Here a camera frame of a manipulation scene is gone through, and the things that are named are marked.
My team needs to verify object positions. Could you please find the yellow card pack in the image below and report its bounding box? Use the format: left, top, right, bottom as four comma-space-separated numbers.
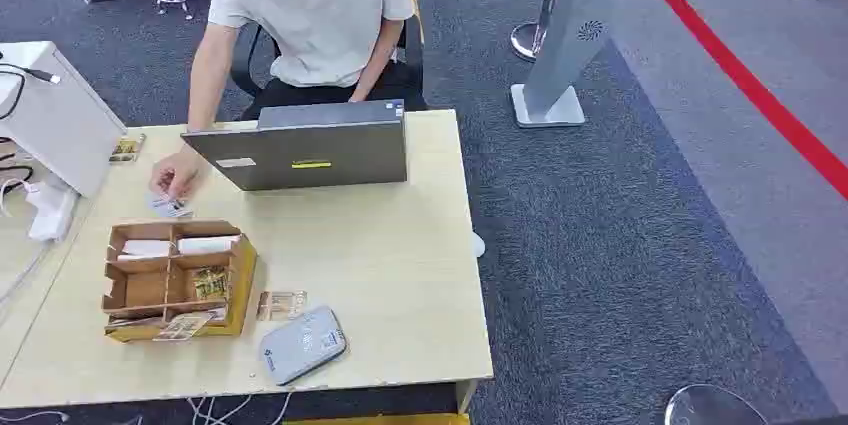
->
109, 133, 147, 165

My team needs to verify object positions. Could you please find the grey laptop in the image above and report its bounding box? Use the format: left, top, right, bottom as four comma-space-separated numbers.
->
180, 99, 409, 193

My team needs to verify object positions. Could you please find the transparent card sleeve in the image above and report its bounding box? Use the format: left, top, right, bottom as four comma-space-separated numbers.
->
256, 290, 309, 323

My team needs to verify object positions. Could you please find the black cable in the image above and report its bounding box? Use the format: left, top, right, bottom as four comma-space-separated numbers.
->
0, 50, 62, 122

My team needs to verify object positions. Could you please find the white card stack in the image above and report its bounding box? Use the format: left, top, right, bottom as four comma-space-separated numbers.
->
117, 239, 173, 261
176, 234, 242, 257

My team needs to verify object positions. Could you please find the wooden card box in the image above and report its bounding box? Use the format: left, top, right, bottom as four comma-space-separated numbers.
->
100, 219, 259, 344

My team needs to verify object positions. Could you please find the grey kiosk stand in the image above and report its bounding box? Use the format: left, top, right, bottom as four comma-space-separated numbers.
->
509, 0, 614, 129

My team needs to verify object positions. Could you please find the person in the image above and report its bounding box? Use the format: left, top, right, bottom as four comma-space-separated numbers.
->
187, 0, 429, 134

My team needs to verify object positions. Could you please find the chrome stanchion post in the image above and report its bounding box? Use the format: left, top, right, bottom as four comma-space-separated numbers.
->
509, 0, 566, 64

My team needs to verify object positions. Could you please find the grey card reader pad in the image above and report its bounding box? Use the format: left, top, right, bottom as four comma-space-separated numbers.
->
258, 305, 349, 388

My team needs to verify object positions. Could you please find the white cabinet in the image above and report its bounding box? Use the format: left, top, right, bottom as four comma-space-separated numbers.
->
0, 40, 128, 199

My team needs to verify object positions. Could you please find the yellow printed card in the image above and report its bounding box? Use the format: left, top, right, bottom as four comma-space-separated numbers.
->
192, 265, 231, 302

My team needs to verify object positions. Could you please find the round chrome base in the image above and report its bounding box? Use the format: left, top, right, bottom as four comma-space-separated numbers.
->
664, 384, 770, 425

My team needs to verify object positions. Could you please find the beige printed card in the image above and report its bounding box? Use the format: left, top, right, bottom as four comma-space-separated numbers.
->
152, 312, 215, 343

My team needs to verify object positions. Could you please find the pale blue card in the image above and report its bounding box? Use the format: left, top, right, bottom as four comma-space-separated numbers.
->
146, 193, 195, 220

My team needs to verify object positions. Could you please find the person's hand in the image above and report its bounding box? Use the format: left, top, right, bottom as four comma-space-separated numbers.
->
149, 146, 201, 202

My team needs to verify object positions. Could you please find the white cable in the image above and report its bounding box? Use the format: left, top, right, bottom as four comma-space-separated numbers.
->
185, 392, 294, 425

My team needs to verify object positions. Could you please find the red barrier belt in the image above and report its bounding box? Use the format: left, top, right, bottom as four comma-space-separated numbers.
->
621, 0, 848, 203

